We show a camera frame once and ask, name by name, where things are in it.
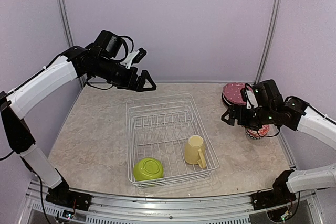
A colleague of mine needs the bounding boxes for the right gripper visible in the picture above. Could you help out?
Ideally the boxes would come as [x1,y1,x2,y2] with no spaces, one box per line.
[222,104,276,131]

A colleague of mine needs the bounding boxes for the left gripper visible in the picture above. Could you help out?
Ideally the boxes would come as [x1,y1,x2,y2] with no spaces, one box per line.
[89,56,157,92]

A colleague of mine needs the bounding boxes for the black rimmed dark plate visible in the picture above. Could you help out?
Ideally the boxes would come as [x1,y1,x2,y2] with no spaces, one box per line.
[222,92,236,106]

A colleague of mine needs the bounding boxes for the blue white zigzag bowl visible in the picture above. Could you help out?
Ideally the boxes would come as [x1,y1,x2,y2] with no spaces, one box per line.
[245,129,263,140]

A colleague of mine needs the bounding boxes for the pink dotted plate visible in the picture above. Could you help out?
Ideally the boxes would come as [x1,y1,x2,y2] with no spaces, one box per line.
[222,82,246,105]

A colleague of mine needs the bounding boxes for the red white patterned bowl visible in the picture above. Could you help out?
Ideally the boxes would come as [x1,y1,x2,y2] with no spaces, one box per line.
[246,125,270,137]

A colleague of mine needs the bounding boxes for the yellow mug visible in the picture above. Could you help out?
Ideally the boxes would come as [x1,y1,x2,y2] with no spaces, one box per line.
[184,135,206,169]

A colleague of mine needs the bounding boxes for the green bowl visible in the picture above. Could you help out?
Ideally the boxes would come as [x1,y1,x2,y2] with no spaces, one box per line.
[133,157,164,181]

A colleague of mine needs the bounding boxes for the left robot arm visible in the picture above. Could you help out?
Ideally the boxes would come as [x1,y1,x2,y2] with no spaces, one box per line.
[1,44,156,206]

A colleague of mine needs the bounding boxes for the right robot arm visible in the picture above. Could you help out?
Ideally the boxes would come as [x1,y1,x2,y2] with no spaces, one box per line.
[221,96,335,205]

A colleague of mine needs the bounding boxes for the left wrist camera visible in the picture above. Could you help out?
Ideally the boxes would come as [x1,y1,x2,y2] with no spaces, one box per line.
[90,30,147,69]

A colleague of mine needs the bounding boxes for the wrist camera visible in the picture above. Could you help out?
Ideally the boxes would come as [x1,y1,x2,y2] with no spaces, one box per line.
[240,79,284,110]
[90,30,147,69]

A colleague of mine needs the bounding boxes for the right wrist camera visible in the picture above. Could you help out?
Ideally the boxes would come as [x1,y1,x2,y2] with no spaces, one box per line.
[240,79,284,110]

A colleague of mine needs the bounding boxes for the left aluminium corner post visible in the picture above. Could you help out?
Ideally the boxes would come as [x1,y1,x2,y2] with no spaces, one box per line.
[51,0,86,88]

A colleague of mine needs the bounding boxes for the aluminium corner post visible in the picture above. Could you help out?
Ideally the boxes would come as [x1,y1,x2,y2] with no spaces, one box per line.
[51,0,86,88]
[254,0,281,84]

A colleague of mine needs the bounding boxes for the white wire dish rack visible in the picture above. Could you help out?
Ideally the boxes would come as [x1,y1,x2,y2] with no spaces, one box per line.
[126,93,219,188]

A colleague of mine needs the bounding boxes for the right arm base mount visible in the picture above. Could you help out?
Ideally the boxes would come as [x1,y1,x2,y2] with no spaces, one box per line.
[251,190,297,210]

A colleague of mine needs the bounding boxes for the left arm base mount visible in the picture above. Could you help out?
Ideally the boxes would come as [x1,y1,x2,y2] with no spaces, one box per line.
[46,190,92,211]

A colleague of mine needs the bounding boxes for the right aluminium corner post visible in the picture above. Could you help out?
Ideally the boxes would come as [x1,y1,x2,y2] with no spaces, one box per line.
[254,0,281,84]

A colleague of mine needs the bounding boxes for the aluminium front rail frame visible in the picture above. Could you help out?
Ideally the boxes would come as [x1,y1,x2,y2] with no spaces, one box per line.
[14,180,327,223]

